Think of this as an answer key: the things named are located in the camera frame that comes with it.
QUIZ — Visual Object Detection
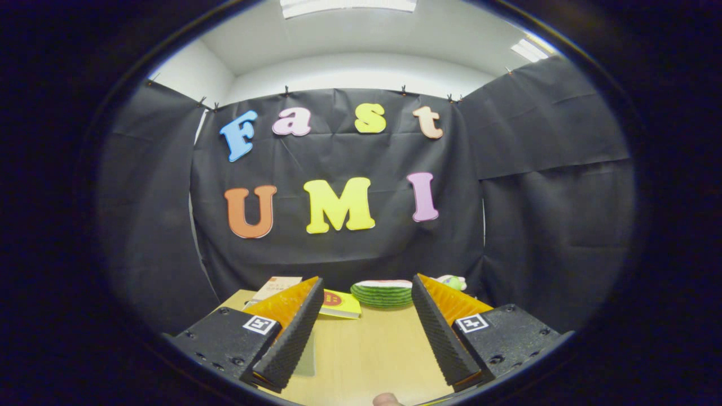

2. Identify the beige book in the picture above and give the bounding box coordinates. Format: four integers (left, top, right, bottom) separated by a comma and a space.
251, 276, 303, 302

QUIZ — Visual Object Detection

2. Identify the watermelon slice plush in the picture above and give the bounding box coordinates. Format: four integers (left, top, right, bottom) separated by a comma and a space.
350, 280, 414, 308

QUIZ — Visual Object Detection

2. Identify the long ceiling light panel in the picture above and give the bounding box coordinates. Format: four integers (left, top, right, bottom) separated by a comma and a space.
280, 0, 418, 19

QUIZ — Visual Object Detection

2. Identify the grey-green fabric storage box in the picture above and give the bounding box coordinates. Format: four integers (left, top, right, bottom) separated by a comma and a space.
292, 330, 318, 377

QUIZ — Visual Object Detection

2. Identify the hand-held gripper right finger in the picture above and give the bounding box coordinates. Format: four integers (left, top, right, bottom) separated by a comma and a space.
411, 273, 575, 392

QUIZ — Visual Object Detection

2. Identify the yellow book with red circle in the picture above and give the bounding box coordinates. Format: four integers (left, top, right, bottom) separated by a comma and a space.
319, 289, 362, 320

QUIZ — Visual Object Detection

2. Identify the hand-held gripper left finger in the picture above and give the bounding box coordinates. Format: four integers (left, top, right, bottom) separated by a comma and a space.
164, 276, 325, 394

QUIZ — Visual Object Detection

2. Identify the small ceiling light panel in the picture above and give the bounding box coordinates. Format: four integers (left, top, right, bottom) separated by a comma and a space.
510, 38, 549, 63

